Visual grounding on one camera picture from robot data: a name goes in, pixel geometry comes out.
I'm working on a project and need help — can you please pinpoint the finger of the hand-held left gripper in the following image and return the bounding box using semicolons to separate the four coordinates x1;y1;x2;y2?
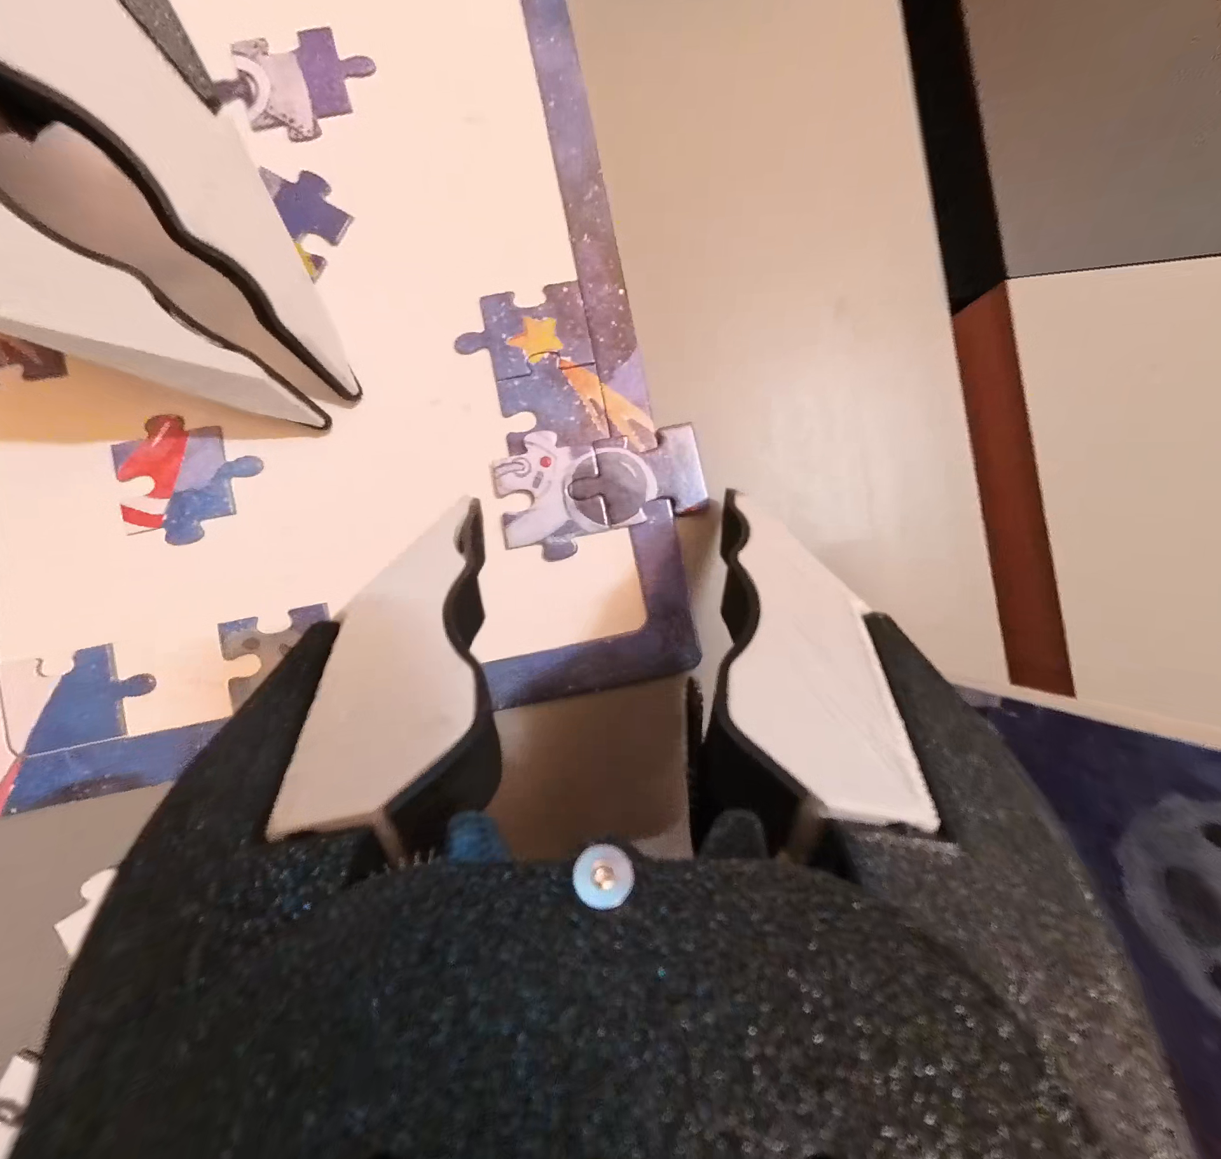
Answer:
0;0;364;403
0;123;332;433

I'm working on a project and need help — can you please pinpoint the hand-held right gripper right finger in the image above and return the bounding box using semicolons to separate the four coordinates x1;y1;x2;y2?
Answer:
685;489;943;857

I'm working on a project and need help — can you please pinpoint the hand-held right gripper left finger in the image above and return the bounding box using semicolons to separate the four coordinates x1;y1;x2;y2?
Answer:
265;496;504;860

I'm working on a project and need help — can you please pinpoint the small grey robot puzzle piece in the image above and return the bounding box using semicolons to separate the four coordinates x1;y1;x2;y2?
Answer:
490;429;597;561

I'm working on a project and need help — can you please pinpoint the astronaut helmet puzzle piece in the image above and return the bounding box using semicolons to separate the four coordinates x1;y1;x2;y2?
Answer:
567;422;708;533

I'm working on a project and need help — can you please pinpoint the blue space puzzle tray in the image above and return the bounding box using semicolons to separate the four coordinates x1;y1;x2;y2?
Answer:
0;0;711;817

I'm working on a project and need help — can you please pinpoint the pile of puzzle pieces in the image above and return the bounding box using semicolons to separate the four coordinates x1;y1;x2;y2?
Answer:
0;868;120;1122

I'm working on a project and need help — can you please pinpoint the black desk panel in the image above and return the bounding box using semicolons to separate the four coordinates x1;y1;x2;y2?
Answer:
954;0;1221;278

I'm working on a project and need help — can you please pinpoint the alien face puzzle piece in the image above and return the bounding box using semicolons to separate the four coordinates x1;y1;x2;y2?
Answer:
218;606;329;713

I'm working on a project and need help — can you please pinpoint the purple grey banded puzzle piece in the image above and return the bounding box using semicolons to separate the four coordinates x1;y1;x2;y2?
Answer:
218;28;376;143

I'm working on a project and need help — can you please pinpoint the illustrated puzzle box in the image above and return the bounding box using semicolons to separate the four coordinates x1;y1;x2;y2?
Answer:
954;683;1221;1159

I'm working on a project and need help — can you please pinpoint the orange comet puzzle piece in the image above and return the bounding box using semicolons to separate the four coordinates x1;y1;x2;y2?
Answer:
455;282;659;451

